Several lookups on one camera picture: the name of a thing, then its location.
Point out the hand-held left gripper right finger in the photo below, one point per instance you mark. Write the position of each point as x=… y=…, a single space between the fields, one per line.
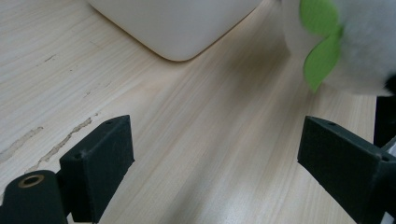
x=351 y=174

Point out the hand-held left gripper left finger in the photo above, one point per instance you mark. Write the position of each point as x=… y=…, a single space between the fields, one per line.
x=96 y=168

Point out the panda plush toy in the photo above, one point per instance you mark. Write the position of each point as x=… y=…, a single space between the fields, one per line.
x=364 y=40

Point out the white plastic bin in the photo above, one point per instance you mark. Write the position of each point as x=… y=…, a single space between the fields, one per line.
x=177 y=25

